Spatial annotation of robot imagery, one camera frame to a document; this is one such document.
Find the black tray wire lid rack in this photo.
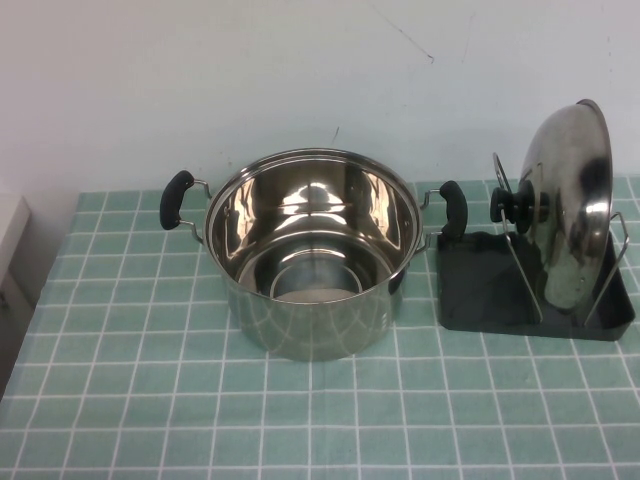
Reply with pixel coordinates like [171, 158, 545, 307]
[435, 152, 640, 343]

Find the white cabinet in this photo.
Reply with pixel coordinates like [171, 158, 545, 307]
[0, 194, 34, 402]

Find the stainless steel pot lid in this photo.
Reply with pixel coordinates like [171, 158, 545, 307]
[489, 98, 616, 318]

